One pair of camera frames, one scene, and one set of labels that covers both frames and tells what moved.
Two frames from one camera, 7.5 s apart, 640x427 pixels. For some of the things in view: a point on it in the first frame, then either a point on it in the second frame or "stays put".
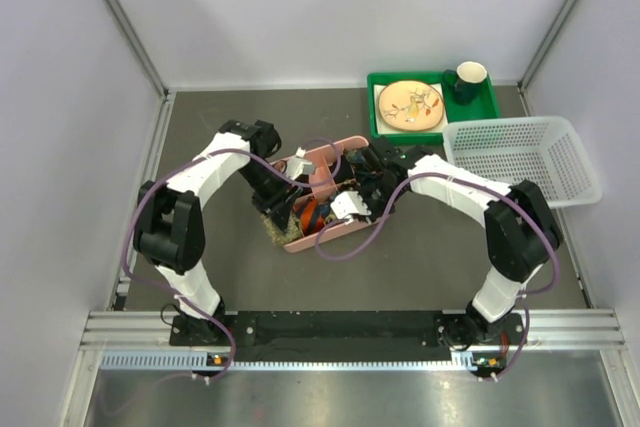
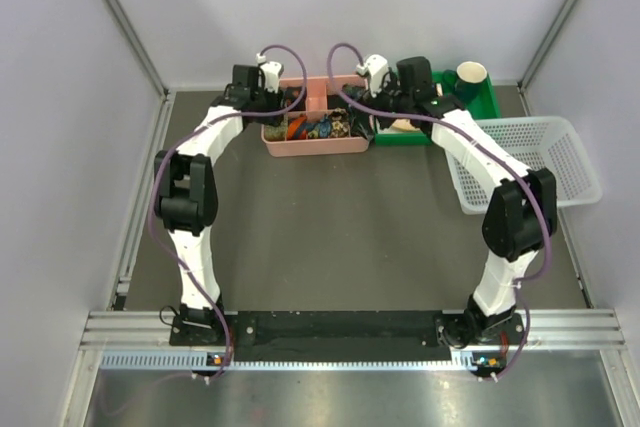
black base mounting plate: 349,332 stays put
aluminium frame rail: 549,330 stays put
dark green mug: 467,80 stays put
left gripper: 280,209 → 276,100
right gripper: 375,215 → 376,102
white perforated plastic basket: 544,149 stays put
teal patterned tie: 364,155 → 358,92
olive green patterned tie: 293,231 → 276,133
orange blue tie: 313,216 → 297,127
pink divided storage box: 315,174 → 315,91
